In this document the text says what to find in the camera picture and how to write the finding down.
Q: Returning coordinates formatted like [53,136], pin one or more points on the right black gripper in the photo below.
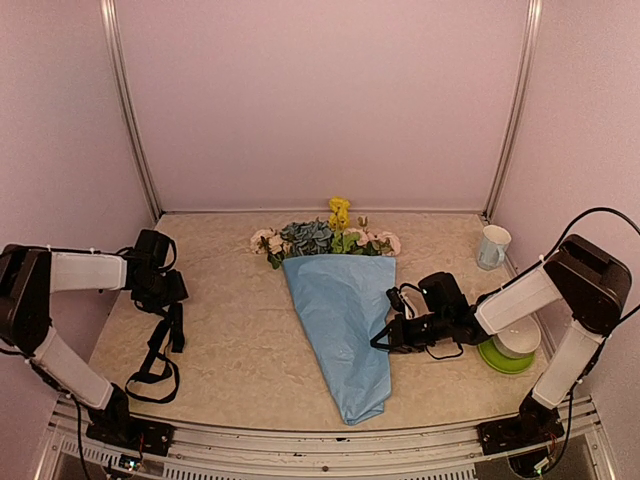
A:
[399,342]

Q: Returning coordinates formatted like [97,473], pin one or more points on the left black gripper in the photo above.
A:
[179,291]

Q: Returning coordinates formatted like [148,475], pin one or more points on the blue wrapping paper sheet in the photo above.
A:
[342,304]

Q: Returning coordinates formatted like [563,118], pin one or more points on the black ribbon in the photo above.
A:
[157,366]

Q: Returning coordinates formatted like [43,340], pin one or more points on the pink fake rose bunch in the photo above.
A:
[362,240]

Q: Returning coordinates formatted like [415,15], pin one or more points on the blue fake rose bunch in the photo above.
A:
[308,238]

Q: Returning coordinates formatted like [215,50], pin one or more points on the yellow fake flower stem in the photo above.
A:
[339,218]

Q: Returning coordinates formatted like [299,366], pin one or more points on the light blue ceramic mug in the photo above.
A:
[493,247]

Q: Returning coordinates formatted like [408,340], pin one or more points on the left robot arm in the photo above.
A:
[32,276]

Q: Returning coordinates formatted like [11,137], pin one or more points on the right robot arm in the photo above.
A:
[591,287]

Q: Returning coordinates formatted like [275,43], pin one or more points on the green plate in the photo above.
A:
[501,363]

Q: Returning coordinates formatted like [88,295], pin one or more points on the white ceramic bowl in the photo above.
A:
[518,340]

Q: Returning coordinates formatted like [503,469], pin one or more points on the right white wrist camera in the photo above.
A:
[401,303]

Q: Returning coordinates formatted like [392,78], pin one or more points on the front aluminium rail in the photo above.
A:
[201,451]

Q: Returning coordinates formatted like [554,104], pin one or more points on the right aluminium frame post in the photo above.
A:
[524,71]

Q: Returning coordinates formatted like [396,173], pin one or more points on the aluminium frame post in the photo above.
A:
[524,71]
[109,15]

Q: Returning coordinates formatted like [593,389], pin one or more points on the left aluminium frame post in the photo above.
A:
[109,15]

